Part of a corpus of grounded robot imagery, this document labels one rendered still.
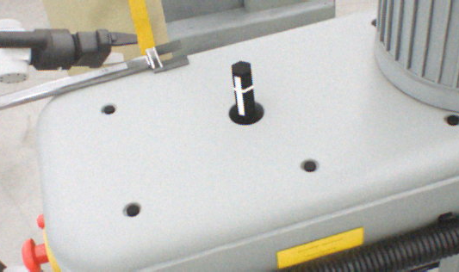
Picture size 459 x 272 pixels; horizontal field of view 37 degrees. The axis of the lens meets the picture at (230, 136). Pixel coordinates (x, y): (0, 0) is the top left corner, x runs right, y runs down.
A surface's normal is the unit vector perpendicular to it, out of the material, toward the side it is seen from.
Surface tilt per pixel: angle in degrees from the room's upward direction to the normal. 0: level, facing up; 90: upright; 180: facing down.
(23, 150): 0
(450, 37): 90
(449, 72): 90
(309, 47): 0
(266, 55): 0
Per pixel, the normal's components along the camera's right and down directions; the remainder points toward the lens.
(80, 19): 0.27, 0.66
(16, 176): -0.10, -0.70
